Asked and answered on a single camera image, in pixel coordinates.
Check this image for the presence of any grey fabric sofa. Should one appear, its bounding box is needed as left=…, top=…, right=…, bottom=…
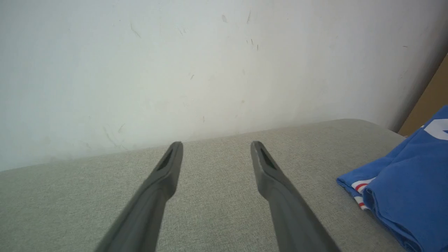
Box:
left=0, top=118, right=408, bottom=252

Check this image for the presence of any blue Lakers basketball jersey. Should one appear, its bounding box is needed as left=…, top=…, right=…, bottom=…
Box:
left=336, top=105, right=448, bottom=252

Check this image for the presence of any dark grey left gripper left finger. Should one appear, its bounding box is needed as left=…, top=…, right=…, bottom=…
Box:
left=94, top=141, right=184, bottom=252

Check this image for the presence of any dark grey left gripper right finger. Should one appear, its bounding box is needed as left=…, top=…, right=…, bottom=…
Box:
left=250, top=140, right=342, bottom=252

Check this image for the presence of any brown board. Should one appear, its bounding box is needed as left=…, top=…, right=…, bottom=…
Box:
left=398, top=52, right=448, bottom=138

